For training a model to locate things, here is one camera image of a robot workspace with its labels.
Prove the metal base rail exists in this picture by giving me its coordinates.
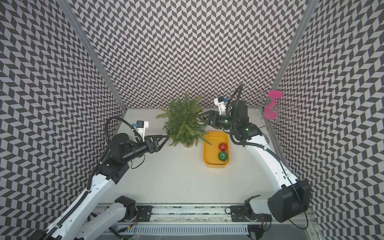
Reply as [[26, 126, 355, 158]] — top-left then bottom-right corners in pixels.
[[98, 203, 316, 225]]

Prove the green glitter ball ornament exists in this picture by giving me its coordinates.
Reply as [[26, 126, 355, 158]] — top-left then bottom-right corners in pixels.
[[218, 151, 229, 162]]

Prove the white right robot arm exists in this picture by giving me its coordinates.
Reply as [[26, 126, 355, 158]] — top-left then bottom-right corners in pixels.
[[198, 84, 312, 223]]

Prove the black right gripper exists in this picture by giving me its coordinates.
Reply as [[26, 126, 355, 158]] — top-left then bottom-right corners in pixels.
[[198, 110, 238, 130]]

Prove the red glitter ball ornament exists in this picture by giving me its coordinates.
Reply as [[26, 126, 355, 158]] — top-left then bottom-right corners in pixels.
[[218, 143, 228, 152]]

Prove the yellow plastic tray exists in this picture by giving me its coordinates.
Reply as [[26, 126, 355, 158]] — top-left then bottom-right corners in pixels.
[[203, 131, 230, 168]]

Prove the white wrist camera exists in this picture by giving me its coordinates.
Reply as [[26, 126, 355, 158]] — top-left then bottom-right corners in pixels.
[[214, 97, 229, 116], [133, 121, 149, 139]]

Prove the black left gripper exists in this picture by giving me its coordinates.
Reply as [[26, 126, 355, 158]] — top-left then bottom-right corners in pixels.
[[122, 134, 170, 163]]

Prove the small green christmas tree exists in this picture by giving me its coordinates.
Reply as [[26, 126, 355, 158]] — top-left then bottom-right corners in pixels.
[[156, 92, 211, 148]]

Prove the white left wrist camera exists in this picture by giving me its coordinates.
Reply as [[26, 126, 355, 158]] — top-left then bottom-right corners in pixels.
[[133, 121, 149, 139]]

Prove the white slotted cable duct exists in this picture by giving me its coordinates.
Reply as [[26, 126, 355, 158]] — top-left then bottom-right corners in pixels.
[[117, 225, 249, 236]]

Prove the gold ball ornament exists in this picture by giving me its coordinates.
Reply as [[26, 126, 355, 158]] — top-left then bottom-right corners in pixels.
[[197, 117, 204, 124]]

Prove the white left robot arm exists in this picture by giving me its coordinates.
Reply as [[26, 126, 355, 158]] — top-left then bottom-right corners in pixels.
[[29, 117, 170, 240]]

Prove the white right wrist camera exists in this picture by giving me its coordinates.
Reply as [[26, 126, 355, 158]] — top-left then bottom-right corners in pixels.
[[214, 97, 229, 116]]

